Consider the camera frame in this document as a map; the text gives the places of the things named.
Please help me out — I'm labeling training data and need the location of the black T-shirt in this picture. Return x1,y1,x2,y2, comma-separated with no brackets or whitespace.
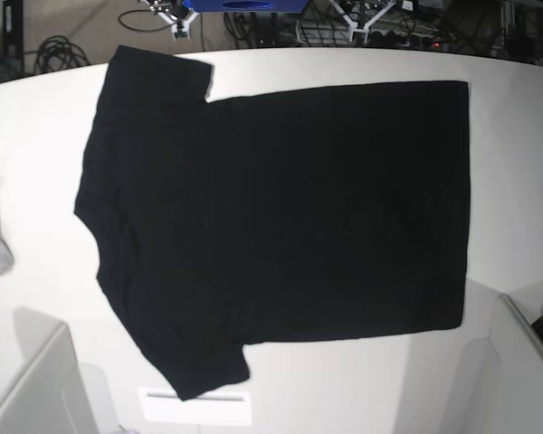
74,46,471,400

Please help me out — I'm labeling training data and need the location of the white paper label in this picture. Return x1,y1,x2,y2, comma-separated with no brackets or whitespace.
138,388,252,426

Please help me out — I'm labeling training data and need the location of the blue plastic bin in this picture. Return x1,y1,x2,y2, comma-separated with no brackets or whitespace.
185,0,308,14

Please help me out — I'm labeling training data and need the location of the power strip with red light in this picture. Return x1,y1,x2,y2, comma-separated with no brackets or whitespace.
380,31,447,52

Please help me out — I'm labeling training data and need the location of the left white partition panel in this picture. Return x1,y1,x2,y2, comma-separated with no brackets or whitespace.
0,321,127,433

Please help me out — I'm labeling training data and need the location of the white partition panel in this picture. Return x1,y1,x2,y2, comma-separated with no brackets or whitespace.
0,321,127,433
461,293,543,434

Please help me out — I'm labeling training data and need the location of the right white partition panel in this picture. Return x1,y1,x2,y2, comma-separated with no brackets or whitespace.
461,293,543,434

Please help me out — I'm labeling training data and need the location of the black coiled floor cable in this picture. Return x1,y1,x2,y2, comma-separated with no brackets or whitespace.
33,35,91,76

